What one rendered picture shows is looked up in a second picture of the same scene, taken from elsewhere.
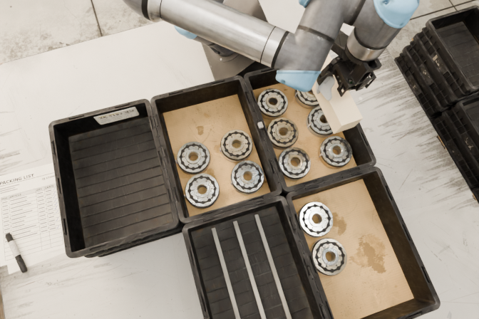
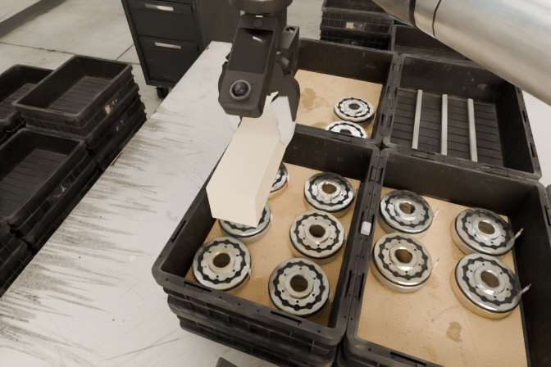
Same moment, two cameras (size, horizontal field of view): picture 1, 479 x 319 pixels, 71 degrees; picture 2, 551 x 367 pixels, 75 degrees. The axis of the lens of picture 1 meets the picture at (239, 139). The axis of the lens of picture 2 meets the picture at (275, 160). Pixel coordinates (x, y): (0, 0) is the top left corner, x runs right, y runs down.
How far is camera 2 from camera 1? 0.85 m
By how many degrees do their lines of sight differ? 59
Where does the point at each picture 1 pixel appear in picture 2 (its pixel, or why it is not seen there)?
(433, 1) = not seen: outside the picture
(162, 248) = not seen: hidden behind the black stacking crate
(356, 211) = not seen: hidden behind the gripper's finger
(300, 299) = (398, 107)
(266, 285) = (428, 128)
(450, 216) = (191, 112)
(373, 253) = (304, 100)
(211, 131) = (433, 316)
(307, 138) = (281, 215)
